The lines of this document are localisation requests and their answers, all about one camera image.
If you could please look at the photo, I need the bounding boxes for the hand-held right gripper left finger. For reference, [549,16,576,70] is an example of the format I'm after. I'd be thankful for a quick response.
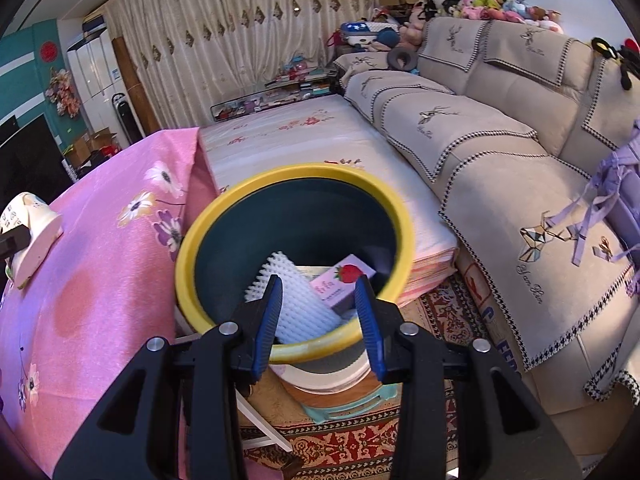
[52,274,284,480]

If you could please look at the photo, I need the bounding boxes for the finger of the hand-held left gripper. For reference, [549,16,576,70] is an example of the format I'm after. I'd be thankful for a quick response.
[0,227,31,261]

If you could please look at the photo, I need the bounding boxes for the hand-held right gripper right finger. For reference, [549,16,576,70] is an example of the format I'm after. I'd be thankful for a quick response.
[352,275,584,480]

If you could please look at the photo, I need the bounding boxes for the white paper cup with barcode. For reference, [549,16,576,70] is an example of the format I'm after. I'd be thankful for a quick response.
[0,192,65,289]

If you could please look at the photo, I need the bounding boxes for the white foam net sleeve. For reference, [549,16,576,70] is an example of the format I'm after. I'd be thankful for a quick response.
[244,252,351,346]

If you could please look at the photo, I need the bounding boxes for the pink strawberry milk carton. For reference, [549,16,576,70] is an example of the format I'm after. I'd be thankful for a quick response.
[308,254,379,317]

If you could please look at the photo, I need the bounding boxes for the yellow-rimmed dark bin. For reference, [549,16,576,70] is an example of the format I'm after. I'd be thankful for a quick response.
[174,162,416,365]

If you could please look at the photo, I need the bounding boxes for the teal white plastic stool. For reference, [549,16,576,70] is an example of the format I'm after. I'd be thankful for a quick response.
[279,350,402,424]

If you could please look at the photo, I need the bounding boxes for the black television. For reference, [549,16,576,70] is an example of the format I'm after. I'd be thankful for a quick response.
[0,114,76,196]

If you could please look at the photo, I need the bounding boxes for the pink floral tablecloth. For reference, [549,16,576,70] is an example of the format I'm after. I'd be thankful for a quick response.
[0,127,222,479]

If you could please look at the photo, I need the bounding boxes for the red patterned rug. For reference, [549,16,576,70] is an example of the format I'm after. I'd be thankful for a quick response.
[239,274,502,480]

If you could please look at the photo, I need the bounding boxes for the open cardboard boxes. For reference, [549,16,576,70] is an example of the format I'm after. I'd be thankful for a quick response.
[64,127,121,169]

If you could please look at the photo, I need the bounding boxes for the hanging flower ornament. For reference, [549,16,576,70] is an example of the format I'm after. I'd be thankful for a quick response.
[44,67,81,119]

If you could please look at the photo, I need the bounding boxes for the black tower fan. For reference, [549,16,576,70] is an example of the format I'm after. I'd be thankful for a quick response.
[110,92,136,146]

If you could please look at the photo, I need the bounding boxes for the white floral mattress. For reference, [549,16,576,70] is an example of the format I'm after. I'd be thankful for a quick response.
[197,94,459,307]

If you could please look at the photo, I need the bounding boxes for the beige covered sofa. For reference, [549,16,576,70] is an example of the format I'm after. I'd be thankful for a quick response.
[332,14,640,467]

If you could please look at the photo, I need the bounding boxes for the grey neck pillow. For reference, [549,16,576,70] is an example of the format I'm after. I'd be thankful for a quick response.
[387,44,422,72]

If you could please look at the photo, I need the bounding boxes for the purple ribbon cloth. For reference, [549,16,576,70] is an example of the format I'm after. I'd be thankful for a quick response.
[567,119,640,307]

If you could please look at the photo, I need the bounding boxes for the beige patterned curtain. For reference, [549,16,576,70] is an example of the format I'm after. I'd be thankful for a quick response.
[102,0,387,137]

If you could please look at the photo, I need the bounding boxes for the blue star-print bag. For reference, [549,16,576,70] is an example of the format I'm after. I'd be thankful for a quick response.
[339,19,386,49]

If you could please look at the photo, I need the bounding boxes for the pink plush toy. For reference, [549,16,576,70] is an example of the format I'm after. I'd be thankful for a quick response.
[399,19,427,47]

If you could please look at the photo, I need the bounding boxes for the pile of plush toys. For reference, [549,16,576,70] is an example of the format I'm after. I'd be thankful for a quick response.
[424,0,564,34]

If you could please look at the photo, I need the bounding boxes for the black yellow plush toy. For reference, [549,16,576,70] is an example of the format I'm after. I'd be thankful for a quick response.
[589,37,640,92]

